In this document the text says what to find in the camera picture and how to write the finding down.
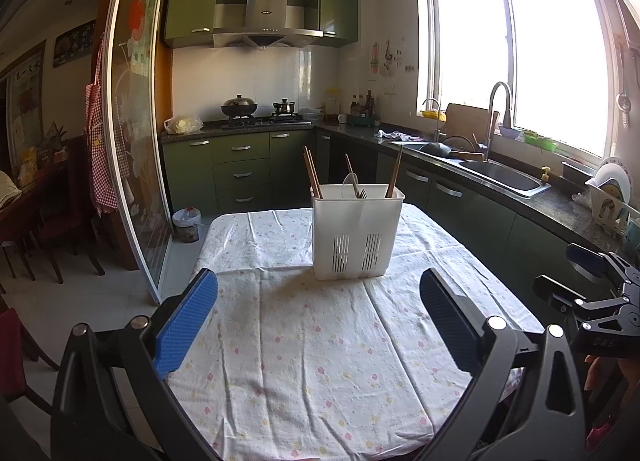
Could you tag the lined small trash bin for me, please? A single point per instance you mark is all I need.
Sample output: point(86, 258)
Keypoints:
point(186, 223)

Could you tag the green kitchen cabinets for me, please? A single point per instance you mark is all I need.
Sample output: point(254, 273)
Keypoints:
point(240, 156)
point(190, 6)

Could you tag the black gas stove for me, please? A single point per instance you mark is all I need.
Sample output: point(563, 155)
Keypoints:
point(262, 121)

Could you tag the kitchen window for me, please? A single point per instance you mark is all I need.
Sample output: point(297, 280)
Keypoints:
point(470, 41)

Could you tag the wall poster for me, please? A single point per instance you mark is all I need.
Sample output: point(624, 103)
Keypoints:
point(25, 106)

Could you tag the flower-printed sliding glass door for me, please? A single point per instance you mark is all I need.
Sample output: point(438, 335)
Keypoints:
point(140, 141)

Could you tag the plain bamboo chopstick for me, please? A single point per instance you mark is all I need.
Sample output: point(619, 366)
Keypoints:
point(396, 173)
point(392, 176)
point(348, 161)

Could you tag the crumpled dishcloth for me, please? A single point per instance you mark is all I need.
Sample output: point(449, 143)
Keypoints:
point(395, 134)

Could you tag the steel kitchen sink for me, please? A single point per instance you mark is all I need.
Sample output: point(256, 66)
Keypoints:
point(500, 176)

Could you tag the black plastic fork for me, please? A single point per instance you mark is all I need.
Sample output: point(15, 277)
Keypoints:
point(362, 193)

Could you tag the green upper kitchen cabinets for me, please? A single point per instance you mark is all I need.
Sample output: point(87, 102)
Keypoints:
point(190, 6)

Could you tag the dark framed wall picture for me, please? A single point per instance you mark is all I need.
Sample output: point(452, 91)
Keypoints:
point(74, 43)

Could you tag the window suction hook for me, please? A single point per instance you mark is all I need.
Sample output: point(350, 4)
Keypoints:
point(623, 103)

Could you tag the row of condiment bottles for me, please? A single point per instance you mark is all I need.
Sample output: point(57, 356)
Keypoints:
point(362, 106)

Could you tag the white lace food cover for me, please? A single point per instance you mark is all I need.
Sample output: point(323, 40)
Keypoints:
point(9, 188)

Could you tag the white plastic utensil holder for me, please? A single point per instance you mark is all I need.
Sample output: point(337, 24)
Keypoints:
point(357, 226)

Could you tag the dark wooden chair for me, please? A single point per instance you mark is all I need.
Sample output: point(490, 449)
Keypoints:
point(75, 191)

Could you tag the floral white tablecloth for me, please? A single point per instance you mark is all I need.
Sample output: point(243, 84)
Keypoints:
point(320, 341)

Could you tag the yellow soap pump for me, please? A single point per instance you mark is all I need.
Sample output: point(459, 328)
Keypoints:
point(545, 176)

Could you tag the green plastic tray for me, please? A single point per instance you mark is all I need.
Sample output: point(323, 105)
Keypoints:
point(540, 141)

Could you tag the yellow faucet sponge holder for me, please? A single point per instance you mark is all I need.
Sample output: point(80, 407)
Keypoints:
point(433, 114)

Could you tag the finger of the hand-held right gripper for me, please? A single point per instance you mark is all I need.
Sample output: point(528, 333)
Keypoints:
point(587, 258)
point(552, 291)

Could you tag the white dish rack with plates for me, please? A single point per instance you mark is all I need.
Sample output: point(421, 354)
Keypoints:
point(610, 191)

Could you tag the small steel faucet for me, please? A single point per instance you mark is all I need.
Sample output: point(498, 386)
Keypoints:
point(437, 121)

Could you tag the steel range hood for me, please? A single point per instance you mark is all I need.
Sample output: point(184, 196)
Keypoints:
point(265, 11)

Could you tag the black wok with lid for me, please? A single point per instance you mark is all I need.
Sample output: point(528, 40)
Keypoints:
point(240, 106)

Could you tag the pale purple bowl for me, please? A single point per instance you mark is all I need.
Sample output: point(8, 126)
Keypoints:
point(508, 131)

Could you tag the white plastic spoon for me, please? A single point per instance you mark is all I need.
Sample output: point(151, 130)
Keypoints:
point(350, 183)

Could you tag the dark stone countertop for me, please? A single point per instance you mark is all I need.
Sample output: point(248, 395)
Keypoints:
point(555, 206)

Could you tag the red checkered apron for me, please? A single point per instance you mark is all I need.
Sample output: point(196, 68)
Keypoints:
point(100, 141)

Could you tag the green lower kitchen cabinets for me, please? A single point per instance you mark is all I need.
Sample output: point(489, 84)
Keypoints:
point(240, 156)

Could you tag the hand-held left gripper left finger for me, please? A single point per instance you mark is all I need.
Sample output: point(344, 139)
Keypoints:
point(187, 326)

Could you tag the red-ended wooden chopstick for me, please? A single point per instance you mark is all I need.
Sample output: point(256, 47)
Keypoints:
point(316, 173)
point(310, 168)

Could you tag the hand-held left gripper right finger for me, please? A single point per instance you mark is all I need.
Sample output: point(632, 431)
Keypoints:
point(445, 321)

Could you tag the tall steel faucet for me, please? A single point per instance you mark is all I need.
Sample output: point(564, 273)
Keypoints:
point(492, 111)

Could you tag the person's right hand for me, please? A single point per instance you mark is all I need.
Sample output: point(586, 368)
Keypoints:
point(627, 373)

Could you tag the wooden cutting board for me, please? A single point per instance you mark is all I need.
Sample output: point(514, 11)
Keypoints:
point(465, 118)

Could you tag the dark wooden dining table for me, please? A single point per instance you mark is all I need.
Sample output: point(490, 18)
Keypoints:
point(30, 201)

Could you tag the clear plastic bag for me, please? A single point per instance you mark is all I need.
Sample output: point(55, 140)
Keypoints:
point(182, 125)

